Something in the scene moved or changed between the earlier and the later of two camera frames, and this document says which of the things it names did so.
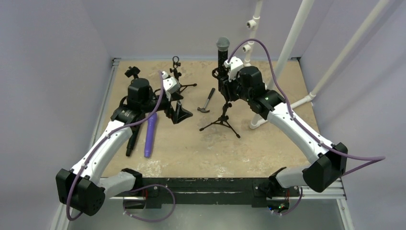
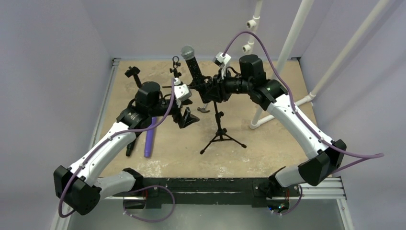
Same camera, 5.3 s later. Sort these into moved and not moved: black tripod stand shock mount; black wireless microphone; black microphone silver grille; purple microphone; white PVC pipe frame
Moved: black tripod stand shock mount; black microphone silver grille
Not moved: black wireless microphone; purple microphone; white PVC pipe frame
